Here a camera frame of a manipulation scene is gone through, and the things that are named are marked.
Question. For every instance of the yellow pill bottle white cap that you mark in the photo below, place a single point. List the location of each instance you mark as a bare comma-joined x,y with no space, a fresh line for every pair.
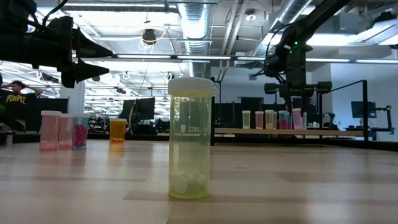
269,121
190,140

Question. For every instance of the wooden shelf black metal frame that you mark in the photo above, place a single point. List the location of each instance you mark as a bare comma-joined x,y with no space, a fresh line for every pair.
335,132

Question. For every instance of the black background robot arm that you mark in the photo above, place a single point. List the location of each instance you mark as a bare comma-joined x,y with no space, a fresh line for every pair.
331,123

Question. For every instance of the orange pill bottle white cap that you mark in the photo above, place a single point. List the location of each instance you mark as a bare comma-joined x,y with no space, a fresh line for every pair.
117,132

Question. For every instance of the black computer monitor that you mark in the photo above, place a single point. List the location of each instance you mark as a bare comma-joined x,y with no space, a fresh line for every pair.
145,108
129,109

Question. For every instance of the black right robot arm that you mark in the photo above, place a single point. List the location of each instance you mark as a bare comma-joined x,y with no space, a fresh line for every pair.
314,18

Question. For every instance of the black monitor on arm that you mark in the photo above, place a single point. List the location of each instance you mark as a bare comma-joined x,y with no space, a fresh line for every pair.
362,109

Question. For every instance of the black overhead camera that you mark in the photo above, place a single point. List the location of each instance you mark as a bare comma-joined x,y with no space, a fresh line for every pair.
149,36

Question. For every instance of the small grey cup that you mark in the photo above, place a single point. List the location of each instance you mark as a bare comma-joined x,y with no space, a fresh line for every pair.
8,139

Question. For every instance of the silver slanted ventilation duct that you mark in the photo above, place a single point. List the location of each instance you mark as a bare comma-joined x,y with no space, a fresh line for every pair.
281,15

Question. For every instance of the person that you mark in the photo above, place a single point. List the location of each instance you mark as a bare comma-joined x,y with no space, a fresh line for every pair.
17,101

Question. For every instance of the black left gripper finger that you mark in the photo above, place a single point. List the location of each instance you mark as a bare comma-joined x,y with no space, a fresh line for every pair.
85,70
84,46

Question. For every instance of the black partition panel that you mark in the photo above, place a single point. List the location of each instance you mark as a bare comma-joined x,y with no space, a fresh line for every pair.
53,115

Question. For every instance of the black beam with light strips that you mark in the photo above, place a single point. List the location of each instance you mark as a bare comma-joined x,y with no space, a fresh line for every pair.
143,56

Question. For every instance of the blue bottle pink pills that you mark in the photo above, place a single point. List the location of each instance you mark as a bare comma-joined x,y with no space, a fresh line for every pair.
282,123
81,135
289,123

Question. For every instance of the silver ribbed ventilation duct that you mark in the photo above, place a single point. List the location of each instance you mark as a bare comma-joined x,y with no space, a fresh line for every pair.
194,25

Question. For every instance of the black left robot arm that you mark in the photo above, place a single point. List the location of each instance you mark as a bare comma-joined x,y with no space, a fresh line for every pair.
12,48

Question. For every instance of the white column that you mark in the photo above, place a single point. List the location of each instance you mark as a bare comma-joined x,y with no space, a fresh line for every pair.
73,99

